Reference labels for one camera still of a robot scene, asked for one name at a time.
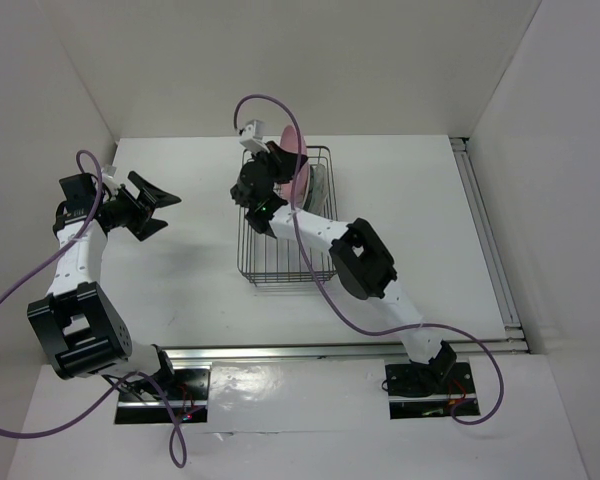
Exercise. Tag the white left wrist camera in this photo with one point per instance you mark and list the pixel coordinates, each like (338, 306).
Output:
(108, 175)

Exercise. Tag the clear glass plate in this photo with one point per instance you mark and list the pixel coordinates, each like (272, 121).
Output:
(324, 193)

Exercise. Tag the aluminium side rail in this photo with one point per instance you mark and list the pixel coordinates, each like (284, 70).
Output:
(515, 336)

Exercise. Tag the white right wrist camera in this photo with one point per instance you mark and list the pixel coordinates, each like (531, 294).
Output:
(251, 136)

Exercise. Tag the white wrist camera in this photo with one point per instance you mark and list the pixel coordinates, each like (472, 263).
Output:
(108, 175)
(251, 136)

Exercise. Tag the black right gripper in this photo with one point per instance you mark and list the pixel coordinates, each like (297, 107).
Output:
(287, 161)

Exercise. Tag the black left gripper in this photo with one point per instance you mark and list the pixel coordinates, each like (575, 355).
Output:
(142, 208)

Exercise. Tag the aluminium table edge rail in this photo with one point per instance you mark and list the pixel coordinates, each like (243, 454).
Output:
(182, 356)

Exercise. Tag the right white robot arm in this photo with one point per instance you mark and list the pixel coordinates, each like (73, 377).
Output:
(364, 265)

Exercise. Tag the grey wire dish rack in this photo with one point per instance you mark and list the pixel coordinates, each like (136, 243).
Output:
(265, 261)

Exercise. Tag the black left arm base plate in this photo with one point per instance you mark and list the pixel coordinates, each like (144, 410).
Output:
(190, 385)

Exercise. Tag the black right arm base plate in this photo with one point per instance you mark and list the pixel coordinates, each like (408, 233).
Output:
(411, 380)

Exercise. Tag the blue patterned small plate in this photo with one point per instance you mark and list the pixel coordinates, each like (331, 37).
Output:
(314, 189)

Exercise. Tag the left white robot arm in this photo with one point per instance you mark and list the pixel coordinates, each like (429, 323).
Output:
(78, 327)

